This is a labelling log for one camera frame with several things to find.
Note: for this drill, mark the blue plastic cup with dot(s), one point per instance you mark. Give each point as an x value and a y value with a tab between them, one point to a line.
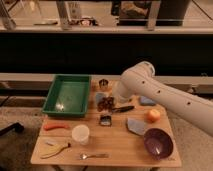
99	99

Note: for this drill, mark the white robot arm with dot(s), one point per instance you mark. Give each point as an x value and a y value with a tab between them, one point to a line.
139	80

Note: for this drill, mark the silver fork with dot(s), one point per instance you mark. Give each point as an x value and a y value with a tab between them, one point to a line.
86	156

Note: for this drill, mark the wooden folding table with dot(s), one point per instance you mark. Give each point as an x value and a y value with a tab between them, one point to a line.
124	148

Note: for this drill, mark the blue folded cloth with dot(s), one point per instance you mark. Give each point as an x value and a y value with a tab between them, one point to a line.
136	126

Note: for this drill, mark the yellow banana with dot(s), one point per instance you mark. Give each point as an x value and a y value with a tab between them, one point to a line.
54	150

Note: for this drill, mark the purple bowl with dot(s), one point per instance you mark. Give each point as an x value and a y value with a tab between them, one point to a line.
158	143

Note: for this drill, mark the blue sponge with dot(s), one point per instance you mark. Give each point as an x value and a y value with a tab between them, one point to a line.
144	101

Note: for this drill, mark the small metal cup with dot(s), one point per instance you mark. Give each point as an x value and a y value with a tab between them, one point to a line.
103	84

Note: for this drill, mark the black handled peeler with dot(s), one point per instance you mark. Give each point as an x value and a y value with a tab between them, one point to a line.
106	119

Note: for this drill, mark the green plastic tray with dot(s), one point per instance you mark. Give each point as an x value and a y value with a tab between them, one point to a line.
68	96

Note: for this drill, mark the bunch of dark grapes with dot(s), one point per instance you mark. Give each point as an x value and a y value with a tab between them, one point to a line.
106	103

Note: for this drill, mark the orange fruit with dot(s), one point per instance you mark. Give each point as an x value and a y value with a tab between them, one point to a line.
153	115

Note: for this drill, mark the orange carrot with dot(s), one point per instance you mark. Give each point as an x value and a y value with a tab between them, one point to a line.
48	127

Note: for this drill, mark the white plastic cup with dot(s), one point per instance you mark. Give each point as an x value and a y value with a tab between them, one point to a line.
81	133

